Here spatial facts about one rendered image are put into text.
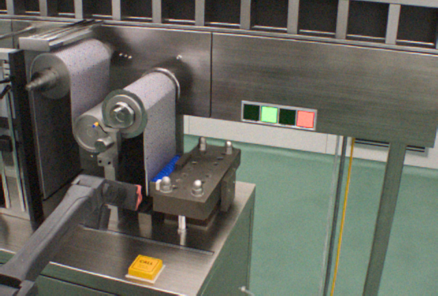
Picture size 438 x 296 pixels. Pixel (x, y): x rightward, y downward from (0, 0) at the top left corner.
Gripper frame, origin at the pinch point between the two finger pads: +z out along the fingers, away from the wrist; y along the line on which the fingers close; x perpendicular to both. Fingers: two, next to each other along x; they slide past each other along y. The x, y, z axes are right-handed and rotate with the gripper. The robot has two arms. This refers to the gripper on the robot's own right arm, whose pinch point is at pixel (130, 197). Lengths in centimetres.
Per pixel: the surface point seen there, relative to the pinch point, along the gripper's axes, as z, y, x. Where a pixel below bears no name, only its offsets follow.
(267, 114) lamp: 28, 29, 35
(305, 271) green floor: 160, 41, -22
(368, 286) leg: 82, 72, -18
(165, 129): 16.0, 0.0, 23.1
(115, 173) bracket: 3.7, -8.0, 6.0
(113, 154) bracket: 0.6, -8.2, 11.2
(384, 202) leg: 61, 72, 15
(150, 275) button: -6.8, 13.0, -19.4
